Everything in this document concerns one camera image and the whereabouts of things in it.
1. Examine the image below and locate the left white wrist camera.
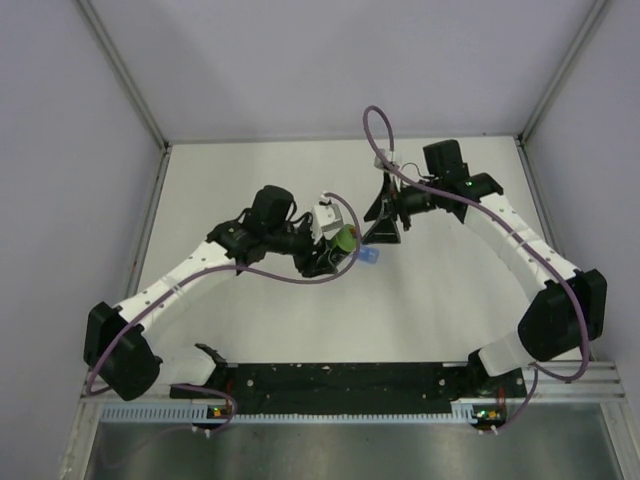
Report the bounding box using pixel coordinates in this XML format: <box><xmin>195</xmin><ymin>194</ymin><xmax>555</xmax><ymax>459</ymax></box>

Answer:
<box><xmin>310</xmin><ymin>192</ymin><xmax>344</xmax><ymax>243</ymax></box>

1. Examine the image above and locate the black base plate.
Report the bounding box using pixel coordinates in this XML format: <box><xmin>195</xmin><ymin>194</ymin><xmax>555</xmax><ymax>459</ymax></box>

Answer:
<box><xmin>169</xmin><ymin>360</ymin><xmax>526</xmax><ymax>416</ymax></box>

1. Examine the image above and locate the grey cable duct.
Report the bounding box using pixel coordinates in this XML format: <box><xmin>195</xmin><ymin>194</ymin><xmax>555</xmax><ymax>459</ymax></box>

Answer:
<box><xmin>99</xmin><ymin>401</ymin><xmax>506</xmax><ymax>429</ymax></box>

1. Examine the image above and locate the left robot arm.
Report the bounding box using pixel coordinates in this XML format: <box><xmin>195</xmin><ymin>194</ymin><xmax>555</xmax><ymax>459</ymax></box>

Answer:
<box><xmin>83</xmin><ymin>185</ymin><xmax>361</xmax><ymax>401</ymax></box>

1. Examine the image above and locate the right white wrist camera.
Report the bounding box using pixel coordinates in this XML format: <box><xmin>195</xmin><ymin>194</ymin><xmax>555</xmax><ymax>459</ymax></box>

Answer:
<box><xmin>373</xmin><ymin>149</ymin><xmax>404</xmax><ymax>171</ymax></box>

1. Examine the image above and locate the blue pill organizer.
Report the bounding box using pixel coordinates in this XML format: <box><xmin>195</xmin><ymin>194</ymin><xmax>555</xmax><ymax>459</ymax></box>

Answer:
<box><xmin>357</xmin><ymin>245</ymin><xmax>380</xmax><ymax>265</ymax></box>

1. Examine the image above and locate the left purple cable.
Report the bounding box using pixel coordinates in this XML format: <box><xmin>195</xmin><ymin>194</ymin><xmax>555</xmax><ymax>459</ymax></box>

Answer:
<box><xmin>86</xmin><ymin>193</ymin><xmax>362</xmax><ymax>397</ymax></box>

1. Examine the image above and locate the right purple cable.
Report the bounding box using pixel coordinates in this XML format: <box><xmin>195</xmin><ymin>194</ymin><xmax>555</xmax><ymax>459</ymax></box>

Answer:
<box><xmin>362</xmin><ymin>105</ymin><xmax>592</xmax><ymax>384</ymax></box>

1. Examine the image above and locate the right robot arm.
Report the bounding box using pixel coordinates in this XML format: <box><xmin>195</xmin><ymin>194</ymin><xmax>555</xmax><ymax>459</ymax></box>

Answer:
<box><xmin>363</xmin><ymin>139</ymin><xmax>607</xmax><ymax>396</ymax></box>

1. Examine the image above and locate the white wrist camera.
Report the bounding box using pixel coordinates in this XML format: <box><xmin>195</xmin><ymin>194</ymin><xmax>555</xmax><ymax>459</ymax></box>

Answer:
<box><xmin>373</xmin><ymin>149</ymin><xmax>404</xmax><ymax>171</ymax></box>
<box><xmin>310</xmin><ymin>192</ymin><xmax>344</xmax><ymax>243</ymax></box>

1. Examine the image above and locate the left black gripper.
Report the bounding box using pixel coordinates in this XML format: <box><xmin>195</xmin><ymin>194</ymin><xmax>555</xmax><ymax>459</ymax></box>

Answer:
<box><xmin>265</xmin><ymin>216</ymin><xmax>336</xmax><ymax>277</ymax></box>

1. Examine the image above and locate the green bottle cap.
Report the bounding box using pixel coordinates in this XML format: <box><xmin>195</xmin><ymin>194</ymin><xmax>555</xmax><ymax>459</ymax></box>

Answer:
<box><xmin>331</xmin><ymin>224</ymin><xmax>358</xmax><ymax>254</ymax></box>

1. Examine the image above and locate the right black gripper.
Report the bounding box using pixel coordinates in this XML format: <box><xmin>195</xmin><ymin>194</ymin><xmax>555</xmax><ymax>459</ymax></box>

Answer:
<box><xmin>361</xmin><ymin>171</ymin><xmax>442</xmax><ymax>245</ymax></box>

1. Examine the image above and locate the green pill bottle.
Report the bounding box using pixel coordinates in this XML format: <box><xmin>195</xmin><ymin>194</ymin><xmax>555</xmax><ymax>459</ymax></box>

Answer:
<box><xmin>328</xmin><ymin>224</ymin><xmax>358</xmax><ymax>267</ymax></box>

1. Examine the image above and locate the purple cable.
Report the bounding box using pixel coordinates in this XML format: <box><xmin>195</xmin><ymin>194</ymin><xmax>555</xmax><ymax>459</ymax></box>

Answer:
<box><xmin>86</xmin><ymin>193</ymin><xmax>362</xmax><ymax>397</ymax></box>
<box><xmin>362</xmin><ymin>105</ymin><xmax>592</xmax><ymax>384</ymax></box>

